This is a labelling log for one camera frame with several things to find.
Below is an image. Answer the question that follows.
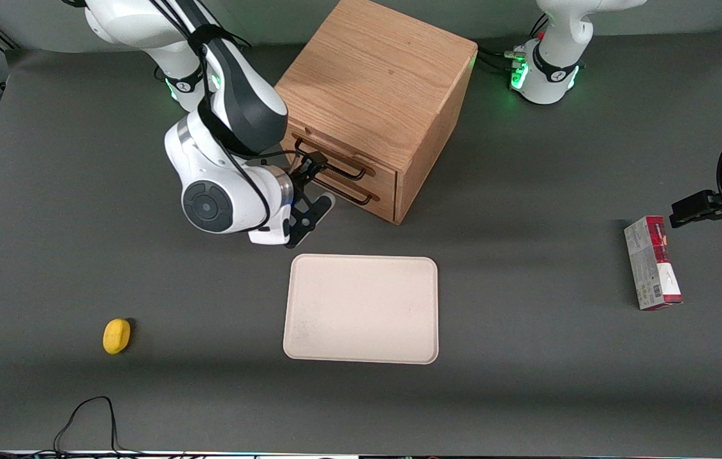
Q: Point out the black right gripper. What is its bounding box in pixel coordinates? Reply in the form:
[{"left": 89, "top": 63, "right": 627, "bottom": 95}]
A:
[{"left": 288, "top": 152, "right": 330, "bottom": 214}]

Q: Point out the wooden drawer cabinet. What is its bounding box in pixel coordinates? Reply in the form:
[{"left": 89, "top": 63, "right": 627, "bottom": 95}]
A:
[{"left": 274, "top": 0, "right": 478, "bottom": 225}]

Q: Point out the red and grey carton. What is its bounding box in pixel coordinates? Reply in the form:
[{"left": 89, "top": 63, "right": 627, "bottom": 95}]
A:
[{"left": 624, "top": 215, "right": 683, "bottom": 312}]

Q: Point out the beige plastic tray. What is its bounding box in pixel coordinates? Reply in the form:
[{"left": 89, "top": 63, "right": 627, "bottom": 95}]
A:
[{"left": 283, "top": 254, "right": 439, "bottom": 365}]

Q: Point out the yellow lemon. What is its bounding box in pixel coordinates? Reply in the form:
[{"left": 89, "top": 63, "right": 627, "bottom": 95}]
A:
[{"left": 103, "top": 318, "right": 132, "bottom": 355}]

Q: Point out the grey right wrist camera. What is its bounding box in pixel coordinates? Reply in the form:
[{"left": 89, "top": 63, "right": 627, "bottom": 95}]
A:
[{"left": 284, "top": 193, "right": 337, "bottom": 249}]

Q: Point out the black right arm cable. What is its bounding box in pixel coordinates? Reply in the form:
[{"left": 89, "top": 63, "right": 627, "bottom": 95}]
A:
[{"left": 147, "top": 0, "right": 301, "bottom": 231}]

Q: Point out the black left base cable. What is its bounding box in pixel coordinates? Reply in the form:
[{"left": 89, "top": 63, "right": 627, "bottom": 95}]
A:
[
  {"left": 475, "top": 46, "right": 524, "bottom": 63},
  {"left": 479, "top": 57, "right": 524, "bottom": 74}
]

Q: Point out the black looped floor cable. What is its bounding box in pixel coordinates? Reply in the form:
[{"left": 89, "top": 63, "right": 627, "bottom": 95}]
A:
[{"left": 54, "top": 396, "right": 122, "bottom": 457}]

